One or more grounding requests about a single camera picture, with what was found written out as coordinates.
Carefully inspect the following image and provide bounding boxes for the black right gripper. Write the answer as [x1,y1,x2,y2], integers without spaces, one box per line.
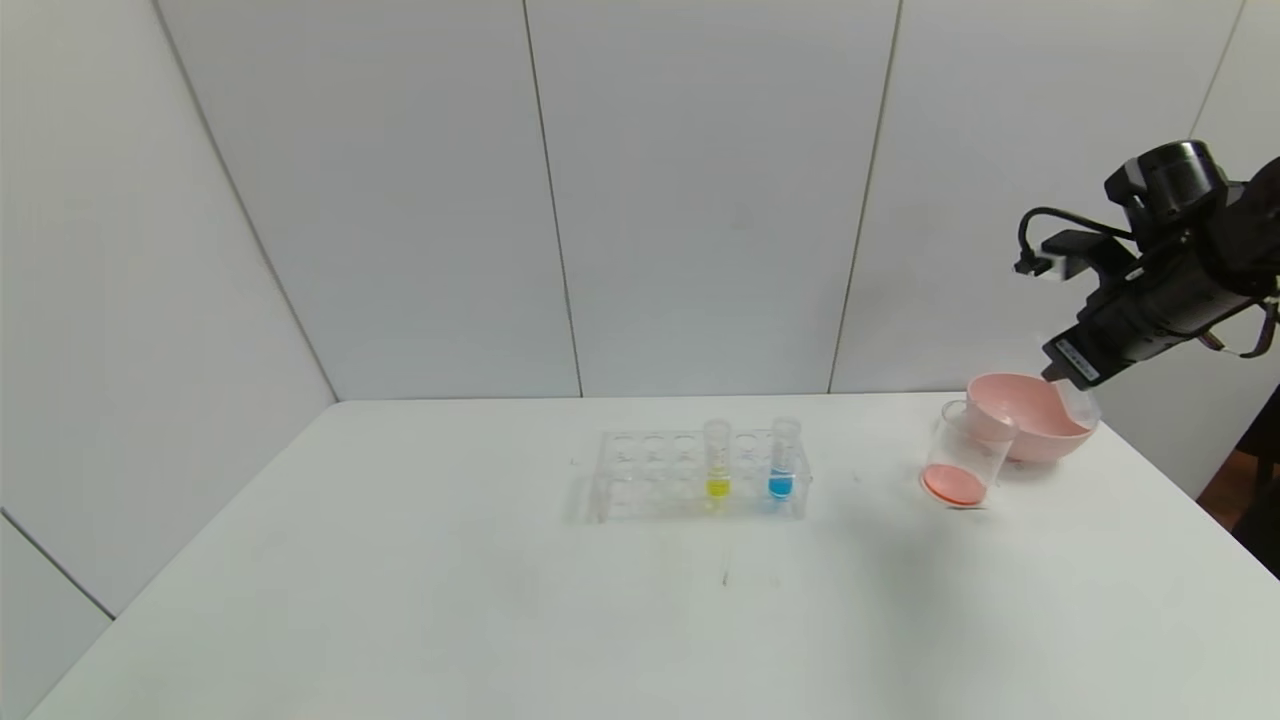
[1039,252,1222,392]

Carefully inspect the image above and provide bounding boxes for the test tube with red pigment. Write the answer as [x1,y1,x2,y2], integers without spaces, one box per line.
[1052,378,1101,433]

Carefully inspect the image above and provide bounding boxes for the test tube with yellow pigment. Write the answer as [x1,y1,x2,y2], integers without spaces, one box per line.
[702,420,733,502]

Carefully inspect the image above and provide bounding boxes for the clear glass beaker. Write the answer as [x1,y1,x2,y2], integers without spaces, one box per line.
[920,400,1018,511]

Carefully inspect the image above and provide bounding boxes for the test tube with blue pigment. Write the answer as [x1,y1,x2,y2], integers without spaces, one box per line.
[768,418,802,503]

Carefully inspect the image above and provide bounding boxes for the clear plastic test tube rack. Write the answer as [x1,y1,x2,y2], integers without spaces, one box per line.
[590,428,813,524]

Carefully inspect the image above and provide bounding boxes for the pink plastic bowl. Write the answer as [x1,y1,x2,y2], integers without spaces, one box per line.
[964,373,1102,464]

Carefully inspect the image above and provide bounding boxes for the dark furniture beside table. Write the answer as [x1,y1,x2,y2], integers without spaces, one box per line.
[1234,385,1280,583]

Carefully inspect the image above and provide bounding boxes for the black and white wrist camera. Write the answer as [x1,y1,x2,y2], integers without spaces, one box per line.
[1014,230,1137,283]

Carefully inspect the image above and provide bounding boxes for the black camera cable loop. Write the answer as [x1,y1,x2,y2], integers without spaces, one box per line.
[1017,206,1136,269]

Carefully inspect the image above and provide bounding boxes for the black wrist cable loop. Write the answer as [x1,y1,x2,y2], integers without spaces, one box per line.
[1200,298,1280,360]

